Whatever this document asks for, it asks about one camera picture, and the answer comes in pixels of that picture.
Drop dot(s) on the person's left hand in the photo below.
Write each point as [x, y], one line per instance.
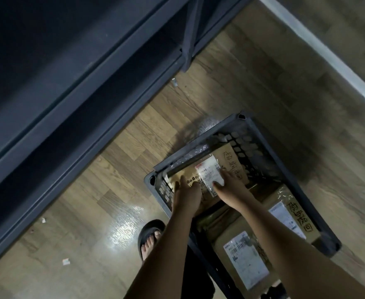
[187, 199]

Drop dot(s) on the person's right hand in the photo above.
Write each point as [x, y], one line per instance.
[235, 193]

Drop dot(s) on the black printed small cardboard box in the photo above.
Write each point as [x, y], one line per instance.
[216, 152]

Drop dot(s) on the dark grey plastic crate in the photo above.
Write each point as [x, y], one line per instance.
[269, 152]

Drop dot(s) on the dark grey metal shelving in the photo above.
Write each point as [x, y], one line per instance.
[45, 90]

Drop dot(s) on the person's left forearm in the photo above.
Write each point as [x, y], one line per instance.
[160, 261]

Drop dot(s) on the person's right forearm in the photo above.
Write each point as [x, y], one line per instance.
[294, 255]

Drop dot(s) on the person's left foot in sandal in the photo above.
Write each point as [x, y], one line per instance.
[149, 242]

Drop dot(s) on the person's dark shorts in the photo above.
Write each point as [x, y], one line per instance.
[198, 277]

